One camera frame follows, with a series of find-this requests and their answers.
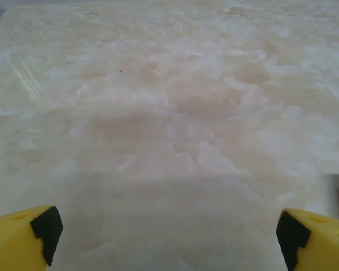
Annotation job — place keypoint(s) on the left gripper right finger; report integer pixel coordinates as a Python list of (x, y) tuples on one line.
[(322, 242)]

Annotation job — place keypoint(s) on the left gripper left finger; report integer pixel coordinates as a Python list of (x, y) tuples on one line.
[(14, 242)]

